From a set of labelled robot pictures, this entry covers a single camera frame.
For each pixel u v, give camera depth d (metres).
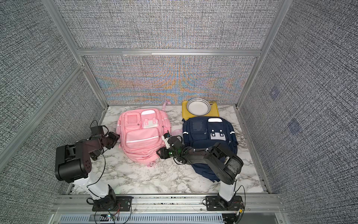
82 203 0.75
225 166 0.47
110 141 0.85
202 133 0.98
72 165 0.49
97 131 0.77
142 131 0.98
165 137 0.82
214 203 0.73
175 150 0.70
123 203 0.74
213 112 1.18
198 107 1.17
